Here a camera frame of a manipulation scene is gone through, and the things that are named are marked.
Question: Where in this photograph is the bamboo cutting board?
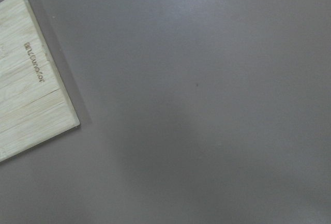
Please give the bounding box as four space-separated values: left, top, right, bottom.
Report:
1 0 80 160

